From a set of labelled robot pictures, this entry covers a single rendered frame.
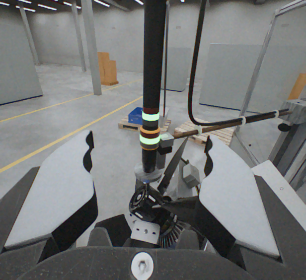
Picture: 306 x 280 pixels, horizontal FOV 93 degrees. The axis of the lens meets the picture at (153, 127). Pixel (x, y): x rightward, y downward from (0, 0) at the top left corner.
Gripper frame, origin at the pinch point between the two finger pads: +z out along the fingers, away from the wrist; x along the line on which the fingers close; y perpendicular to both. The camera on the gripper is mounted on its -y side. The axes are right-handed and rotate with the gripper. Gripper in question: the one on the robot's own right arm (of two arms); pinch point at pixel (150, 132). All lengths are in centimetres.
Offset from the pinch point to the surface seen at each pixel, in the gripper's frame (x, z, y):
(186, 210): 9.4, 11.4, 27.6
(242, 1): 510, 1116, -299
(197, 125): 11.7, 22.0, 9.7
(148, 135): -0.5, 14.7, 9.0
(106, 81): -252, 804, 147
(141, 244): -1.5, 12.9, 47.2
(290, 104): 52, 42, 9
